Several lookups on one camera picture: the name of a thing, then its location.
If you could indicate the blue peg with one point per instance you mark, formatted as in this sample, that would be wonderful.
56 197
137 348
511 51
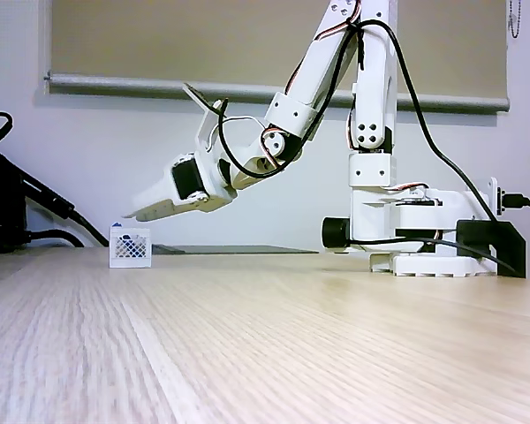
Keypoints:
126 241

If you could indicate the white lattice crate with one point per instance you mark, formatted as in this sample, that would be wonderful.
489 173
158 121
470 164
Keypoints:
130 260

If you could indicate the black round clamp knob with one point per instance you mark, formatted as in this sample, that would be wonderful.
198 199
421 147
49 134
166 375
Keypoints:
335 232

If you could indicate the beige roller blind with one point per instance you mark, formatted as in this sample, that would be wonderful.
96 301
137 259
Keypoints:
181 40

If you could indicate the black table clamp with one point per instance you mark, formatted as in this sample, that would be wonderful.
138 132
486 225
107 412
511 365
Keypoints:
508 247

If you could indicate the gripper camera board mount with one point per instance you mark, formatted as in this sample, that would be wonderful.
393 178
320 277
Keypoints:
203 103

